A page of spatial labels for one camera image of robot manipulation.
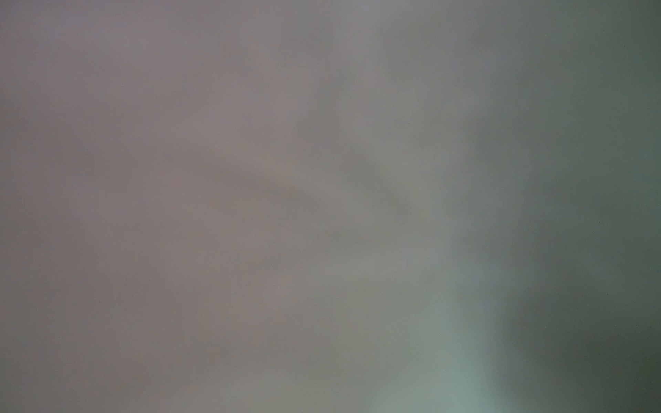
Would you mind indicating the white plastic bag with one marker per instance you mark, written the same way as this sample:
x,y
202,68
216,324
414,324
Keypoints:
x,y
330,206

